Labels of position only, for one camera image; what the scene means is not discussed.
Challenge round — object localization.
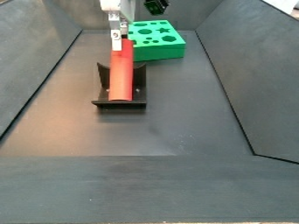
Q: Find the black cradle fixture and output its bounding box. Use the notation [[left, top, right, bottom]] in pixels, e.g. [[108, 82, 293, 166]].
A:
[[92, 64, 147, 109]]

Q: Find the green foam shape-sorter block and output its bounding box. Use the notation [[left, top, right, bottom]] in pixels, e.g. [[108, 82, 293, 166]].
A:
[[127, 20, 185, 61]]

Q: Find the red oval cylinder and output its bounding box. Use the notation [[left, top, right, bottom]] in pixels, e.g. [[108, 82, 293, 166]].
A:
[[108, 38, 133, 101]]

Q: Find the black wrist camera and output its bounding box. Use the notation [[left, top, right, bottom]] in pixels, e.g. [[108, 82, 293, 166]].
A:
[[144, 0, 169, 16]]

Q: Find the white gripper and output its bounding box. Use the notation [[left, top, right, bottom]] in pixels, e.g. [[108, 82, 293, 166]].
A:
[[99, 0, 136, 51]]

